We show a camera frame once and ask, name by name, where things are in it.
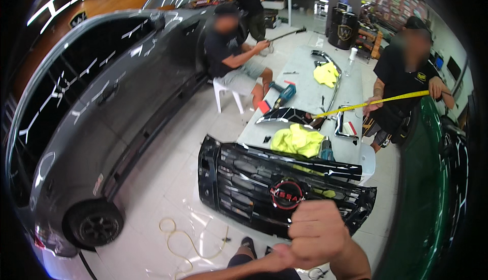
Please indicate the person's left hand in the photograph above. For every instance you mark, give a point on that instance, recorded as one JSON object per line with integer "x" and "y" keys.
{"x": 282, "y": 257}

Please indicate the person's right hand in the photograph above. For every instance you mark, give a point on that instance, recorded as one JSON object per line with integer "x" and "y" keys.
{"x": 320, "y": 234}

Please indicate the person's right fingers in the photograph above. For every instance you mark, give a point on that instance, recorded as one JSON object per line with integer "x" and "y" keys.
{"x": 305, "y": 219}

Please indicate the black car grille red emblem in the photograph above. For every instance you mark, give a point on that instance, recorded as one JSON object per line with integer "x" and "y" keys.
{"x": 244, "y": 180}

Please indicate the teal power tool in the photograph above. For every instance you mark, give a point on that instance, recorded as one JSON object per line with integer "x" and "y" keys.
{"x": 326, "y": 150}

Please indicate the person's legs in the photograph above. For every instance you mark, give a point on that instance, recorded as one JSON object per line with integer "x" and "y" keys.
{"x": 242, "y": 261}

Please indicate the large yellow cloth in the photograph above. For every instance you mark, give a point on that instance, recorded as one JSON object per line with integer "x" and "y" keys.
{"x": 297, "y": 139}

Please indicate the white plastic bin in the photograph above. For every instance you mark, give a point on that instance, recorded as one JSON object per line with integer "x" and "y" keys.
{"x": 368, "y": 161}

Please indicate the wide chrome trim piece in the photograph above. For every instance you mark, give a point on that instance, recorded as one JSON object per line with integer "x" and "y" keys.
{"x": 286, "y": 115}

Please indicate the green car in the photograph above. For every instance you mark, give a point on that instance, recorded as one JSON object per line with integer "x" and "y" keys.
{"x": 419, "y": 203}

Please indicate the red squeegee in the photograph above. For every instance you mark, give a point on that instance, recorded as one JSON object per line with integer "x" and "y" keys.
{"x": 264, "y": 107}

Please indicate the teal heat gun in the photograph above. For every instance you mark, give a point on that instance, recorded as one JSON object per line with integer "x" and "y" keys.
{"x": 285, "y": 94}

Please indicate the long curved chrome trim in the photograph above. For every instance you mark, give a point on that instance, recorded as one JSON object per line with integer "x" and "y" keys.
{"x": 335, "y": 89}

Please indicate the yellow measuring tape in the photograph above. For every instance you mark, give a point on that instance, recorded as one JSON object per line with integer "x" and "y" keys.
{"x": 381, "y": 101}

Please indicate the small yellow cloth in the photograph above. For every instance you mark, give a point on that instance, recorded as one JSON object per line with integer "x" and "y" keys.
{"x": 325, "y": 74}

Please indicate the white plastic stool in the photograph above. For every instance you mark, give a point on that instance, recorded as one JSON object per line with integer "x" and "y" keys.
{"x": 223, "y": 89}

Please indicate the clear spray bottle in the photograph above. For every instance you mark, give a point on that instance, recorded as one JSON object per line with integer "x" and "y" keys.
{"x": 350, "y": 63}

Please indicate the long black rod tool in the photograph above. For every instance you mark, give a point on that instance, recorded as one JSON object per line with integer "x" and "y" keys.
{"x": 286, "y": 34}

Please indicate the black barrel with emblem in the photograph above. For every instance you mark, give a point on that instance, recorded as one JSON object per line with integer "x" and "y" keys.
{"x": 343, "y": 28}

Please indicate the grey car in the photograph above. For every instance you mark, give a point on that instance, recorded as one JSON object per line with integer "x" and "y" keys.
{"x": 114, "y": 127}

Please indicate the cluttered workshop shelf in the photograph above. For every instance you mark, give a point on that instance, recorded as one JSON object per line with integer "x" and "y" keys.
{"x": 392, "y": 9}

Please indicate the black wall monitor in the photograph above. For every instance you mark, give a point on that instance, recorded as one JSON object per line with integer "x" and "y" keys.
{"x": 453, "y": 67}

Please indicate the black wall emblem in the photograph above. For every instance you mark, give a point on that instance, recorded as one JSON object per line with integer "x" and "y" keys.
{"x": 78, "y": 19}

